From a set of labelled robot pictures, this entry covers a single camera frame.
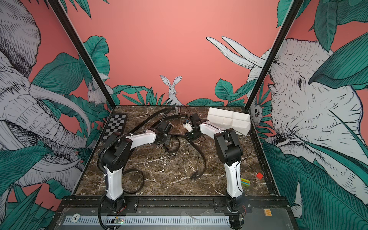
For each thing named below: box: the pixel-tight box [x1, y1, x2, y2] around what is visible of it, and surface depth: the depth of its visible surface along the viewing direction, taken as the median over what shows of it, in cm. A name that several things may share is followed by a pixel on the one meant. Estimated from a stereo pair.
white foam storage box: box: [199, 107, 252, 140], surface depth 109 cm
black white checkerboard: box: [101, 113, 128, 141], surface depth 106 cm
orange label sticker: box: [264, 208, 273, 217], surface depth 73 cm
